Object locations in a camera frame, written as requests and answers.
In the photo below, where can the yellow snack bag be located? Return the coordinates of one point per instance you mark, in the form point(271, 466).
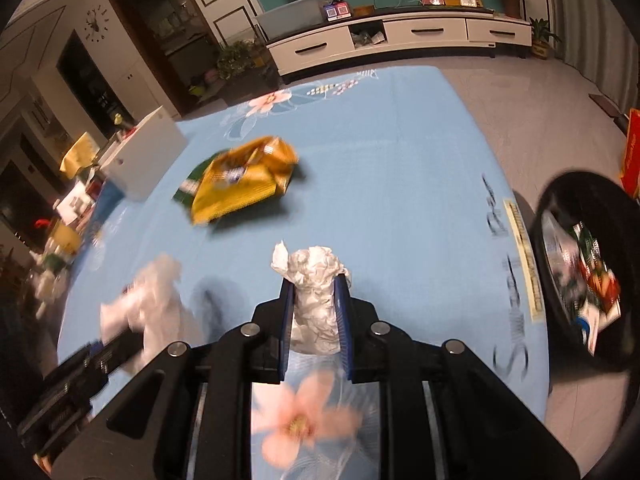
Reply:
point(240, 180)

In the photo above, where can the white paper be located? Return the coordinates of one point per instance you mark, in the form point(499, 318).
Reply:
point(315, 270)

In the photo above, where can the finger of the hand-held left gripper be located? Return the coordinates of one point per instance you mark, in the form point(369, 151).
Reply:
point(120, 352)

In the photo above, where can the bushy green houseplant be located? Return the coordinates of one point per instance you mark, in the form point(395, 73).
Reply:
point(240, 60)

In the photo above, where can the white plastic bag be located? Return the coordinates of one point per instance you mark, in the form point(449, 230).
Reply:
point(155, 300)

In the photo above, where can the yellow gift bag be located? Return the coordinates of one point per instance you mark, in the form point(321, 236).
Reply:
point(80, 155)

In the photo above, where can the black wall clock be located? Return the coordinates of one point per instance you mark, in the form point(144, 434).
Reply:
point(97, 22)

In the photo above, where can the green snack wrapper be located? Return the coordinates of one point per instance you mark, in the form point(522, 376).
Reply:
point(192, 185)

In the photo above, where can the small white blue carton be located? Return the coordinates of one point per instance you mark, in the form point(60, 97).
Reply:
point(597, 327)

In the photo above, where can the blue floral tablecloth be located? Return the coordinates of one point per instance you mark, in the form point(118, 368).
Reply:
point(380, 160)

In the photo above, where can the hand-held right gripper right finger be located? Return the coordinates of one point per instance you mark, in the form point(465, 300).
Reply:
point(345, 330)

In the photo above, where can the white cardboard box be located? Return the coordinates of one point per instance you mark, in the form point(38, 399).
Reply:
point(145, 155)

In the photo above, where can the grey curtain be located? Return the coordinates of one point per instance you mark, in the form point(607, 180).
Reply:
point(600, 25)

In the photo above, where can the red yellow bag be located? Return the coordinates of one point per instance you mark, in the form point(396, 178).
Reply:
point(631, 155)

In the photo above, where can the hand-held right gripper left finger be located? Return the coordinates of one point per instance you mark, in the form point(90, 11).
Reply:
point(285, 330)

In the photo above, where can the green snack packet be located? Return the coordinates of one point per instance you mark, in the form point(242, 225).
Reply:
point(595, 265)

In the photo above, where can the small potted plant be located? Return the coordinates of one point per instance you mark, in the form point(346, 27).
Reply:
point(542, 40)

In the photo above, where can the grey plastic storage bin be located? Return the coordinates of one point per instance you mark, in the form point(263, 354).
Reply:
point(290, 17)

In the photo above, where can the white television cabinet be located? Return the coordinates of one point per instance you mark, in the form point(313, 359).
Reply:
point(400, 37)

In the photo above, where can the black trash bin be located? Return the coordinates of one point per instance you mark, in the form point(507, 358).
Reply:
point(545, 270)

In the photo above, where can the pile of household clutter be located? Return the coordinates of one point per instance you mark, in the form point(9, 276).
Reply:
point(60, 250)

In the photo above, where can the dark glass cabinet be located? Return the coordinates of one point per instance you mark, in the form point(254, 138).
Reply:
point(160, 35)

